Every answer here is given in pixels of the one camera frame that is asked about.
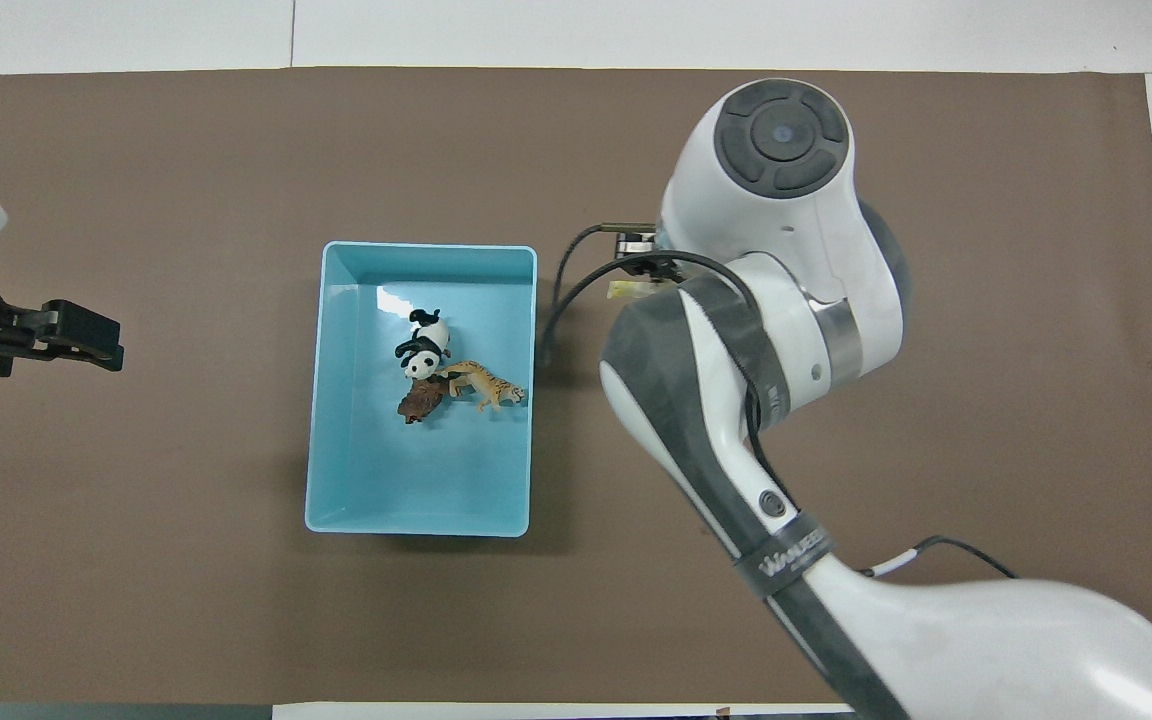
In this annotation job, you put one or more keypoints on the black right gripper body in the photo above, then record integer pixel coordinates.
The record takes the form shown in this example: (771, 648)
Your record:
(648, 258)

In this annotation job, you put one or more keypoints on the brown table mat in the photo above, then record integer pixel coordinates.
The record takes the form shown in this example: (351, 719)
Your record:
(186, 600)

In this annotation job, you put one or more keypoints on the brown lion toy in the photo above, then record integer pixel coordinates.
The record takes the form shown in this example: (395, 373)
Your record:
(421, 402)

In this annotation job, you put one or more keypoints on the orange tiger toy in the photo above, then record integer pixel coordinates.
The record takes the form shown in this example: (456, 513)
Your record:
(488, 385)

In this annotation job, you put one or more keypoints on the light blue storage box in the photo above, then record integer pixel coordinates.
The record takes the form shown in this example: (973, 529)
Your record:
(416, 480)

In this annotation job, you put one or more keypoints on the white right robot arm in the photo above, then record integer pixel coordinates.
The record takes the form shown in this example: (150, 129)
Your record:
(786, 300)

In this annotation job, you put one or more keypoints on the cream white horse toy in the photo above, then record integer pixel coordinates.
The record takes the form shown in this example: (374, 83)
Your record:
(626, 291)

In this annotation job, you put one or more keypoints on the black and white panda toy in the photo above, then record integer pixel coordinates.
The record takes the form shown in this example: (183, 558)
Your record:
(428, 345)

